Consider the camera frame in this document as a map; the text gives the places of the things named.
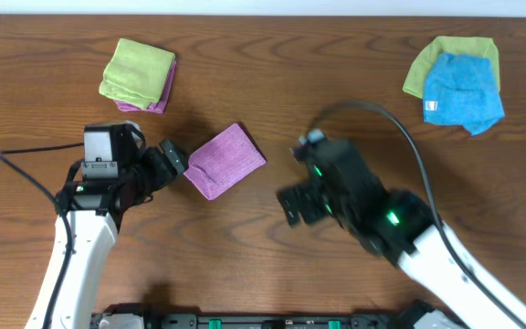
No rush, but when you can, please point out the green cloth in pile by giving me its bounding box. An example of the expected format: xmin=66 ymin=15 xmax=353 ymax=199
xmin=402 ymin=36 xmax=500 ymax=99

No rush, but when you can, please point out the blue cloth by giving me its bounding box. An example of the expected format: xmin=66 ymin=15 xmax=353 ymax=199
xmin=423 ymin=52 xmax=505 ymax=135

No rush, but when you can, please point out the black right camera cable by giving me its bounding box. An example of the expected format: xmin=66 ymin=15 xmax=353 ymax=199
xmin=310 ymin=100 xmax=526 ymax=329

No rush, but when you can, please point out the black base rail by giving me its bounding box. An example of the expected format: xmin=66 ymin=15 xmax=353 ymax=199
xmin=89 ymin=302 xmax=466 ymax=329

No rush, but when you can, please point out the black left camera cable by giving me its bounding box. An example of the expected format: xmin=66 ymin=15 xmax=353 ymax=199
xmin=0 ymin=142 xmax=86 ymax=329

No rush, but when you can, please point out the purple cloth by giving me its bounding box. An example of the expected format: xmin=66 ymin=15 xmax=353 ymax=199
xmin=113 ymin=60 xmax=177 ymax=114
xmin=184 ymin=123 xmax=267 ymax=200

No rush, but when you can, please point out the folded green cloth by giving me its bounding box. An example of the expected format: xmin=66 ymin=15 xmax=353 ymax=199
xmin=99 ymin=38 xmax=175 ymax=110

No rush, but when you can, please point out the black camera cable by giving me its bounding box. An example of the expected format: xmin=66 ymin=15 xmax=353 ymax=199
xmin=310 ymin=100 xmax=526 ymax=329
xmin=0 ymin=142 xmax=86 ymax=329

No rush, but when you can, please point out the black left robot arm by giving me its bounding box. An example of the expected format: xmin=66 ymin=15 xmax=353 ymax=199
xmin=26 ymin=122 xmax=188 ymax=328

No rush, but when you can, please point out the folded purple cloth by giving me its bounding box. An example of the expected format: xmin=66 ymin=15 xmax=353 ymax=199
xmin=113 ymin=60 xmax=177 ymax=114

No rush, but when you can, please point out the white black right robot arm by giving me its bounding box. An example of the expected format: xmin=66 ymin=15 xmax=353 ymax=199
xmin=277 ymin=137 xmax=526 ymax=328

